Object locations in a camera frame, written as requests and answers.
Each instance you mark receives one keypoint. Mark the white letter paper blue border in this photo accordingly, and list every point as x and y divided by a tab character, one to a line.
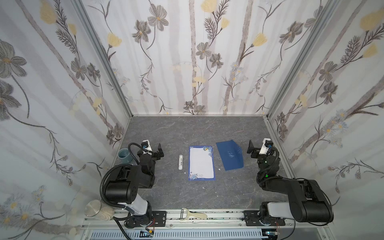
201	163

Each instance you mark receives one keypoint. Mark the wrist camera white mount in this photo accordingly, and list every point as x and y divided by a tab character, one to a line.
267	144
146	147

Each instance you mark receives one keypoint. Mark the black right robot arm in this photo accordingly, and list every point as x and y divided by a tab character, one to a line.
307	203

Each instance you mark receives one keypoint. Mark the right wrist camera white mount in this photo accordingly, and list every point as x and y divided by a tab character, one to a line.
267	144

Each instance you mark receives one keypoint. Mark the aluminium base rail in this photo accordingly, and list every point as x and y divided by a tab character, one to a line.
221	224

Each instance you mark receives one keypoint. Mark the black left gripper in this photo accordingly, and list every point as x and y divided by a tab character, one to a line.
154	154

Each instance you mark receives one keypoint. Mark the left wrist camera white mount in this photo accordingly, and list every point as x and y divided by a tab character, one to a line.
146	147

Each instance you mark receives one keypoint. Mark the teal ceramic cup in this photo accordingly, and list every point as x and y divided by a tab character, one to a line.
124	156

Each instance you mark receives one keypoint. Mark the cream handled peeler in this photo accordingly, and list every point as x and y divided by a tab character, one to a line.
187	214

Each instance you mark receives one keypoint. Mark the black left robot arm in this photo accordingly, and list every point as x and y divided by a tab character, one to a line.
119	186

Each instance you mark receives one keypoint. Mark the white glue stick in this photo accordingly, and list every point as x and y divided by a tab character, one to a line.
180	162

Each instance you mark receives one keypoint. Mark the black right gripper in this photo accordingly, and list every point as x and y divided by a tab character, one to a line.
257	151

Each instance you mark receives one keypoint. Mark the dark blue envelope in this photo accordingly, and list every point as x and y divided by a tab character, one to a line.
231	155

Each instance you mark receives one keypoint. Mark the glass jar with metal lid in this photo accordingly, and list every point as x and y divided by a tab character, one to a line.
99	210

